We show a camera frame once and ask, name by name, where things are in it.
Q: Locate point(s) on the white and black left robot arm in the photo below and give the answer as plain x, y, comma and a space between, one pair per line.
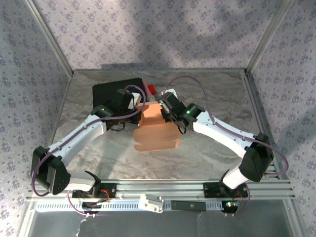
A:
81, 130

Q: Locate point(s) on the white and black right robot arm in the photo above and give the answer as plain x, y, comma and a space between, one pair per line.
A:
222, 133

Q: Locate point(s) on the black carrying case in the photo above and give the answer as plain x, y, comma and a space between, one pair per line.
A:
103, 91

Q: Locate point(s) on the pink tube with white cap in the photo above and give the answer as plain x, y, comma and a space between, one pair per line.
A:
148, 91

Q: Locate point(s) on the red plastic block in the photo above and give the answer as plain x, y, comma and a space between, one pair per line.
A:
152, 89

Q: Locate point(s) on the black controller board with lights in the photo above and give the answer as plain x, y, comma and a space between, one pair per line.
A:
233, 208

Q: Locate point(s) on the torn white plastic strip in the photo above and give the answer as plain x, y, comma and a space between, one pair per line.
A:
79, 228

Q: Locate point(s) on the aluminium frame bottom rail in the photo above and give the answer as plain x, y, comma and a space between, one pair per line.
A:
160, 70

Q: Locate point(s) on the aluminium extrusion rail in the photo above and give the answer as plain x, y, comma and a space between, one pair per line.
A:
160, 188

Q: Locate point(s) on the aluminium frame side rail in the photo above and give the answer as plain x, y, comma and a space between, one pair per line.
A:
256, 103

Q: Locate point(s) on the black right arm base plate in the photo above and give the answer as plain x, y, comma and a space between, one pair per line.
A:
209, 188

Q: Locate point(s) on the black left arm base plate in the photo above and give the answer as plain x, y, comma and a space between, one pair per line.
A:
112, 190

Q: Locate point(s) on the aluminium frame post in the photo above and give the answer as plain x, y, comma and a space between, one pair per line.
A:
50, 37
267, 37

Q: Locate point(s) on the black bar on duct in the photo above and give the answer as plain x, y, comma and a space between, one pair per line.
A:
188, 205

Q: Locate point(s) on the white plastic bracket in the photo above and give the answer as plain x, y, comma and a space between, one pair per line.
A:
150, 203

